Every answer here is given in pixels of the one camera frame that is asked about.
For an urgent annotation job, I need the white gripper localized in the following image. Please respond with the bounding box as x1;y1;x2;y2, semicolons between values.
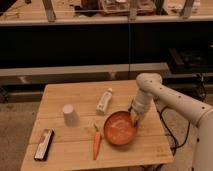
130;89;153;126

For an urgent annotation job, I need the orange ceramic bowl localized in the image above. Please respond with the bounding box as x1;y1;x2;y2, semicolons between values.
103;111;138;145

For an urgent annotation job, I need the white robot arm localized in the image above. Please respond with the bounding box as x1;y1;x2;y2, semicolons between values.
130;73;213;171

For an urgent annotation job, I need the white plastic bottle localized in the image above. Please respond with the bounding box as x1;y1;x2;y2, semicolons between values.
96;88;112;115

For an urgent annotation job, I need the orange carrot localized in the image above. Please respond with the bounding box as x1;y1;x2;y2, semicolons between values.
93;124;102;160

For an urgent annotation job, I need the wooden table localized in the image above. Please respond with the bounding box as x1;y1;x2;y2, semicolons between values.
21;80;173;171

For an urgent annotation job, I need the white paper cup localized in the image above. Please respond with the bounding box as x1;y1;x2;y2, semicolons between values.
62;104;79;127

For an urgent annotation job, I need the black cable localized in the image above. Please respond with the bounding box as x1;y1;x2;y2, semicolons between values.
159;105;188;156

